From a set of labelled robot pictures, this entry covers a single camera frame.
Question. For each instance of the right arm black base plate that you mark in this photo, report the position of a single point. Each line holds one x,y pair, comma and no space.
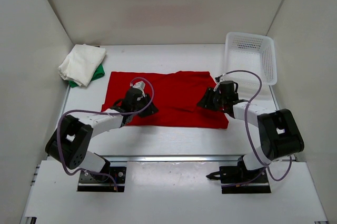
235,180

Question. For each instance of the green t shirt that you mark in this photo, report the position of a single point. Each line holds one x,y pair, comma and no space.
99,73

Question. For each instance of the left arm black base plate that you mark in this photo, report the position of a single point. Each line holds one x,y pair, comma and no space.
88,182

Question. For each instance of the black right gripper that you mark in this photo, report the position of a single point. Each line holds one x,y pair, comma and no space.
206,101

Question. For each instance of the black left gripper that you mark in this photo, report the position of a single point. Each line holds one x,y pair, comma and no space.
151,109

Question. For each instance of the white t shirt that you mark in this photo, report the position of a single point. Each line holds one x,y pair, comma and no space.
81,63

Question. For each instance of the white plastic basket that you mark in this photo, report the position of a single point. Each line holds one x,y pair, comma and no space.
251,52

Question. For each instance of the aluminium rail front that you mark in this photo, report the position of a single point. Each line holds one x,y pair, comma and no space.
172,158

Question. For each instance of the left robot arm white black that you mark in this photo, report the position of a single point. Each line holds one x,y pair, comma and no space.
69,143

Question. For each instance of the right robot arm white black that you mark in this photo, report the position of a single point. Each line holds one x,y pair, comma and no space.
278,132

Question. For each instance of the red t shirt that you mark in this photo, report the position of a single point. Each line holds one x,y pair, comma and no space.
175,95

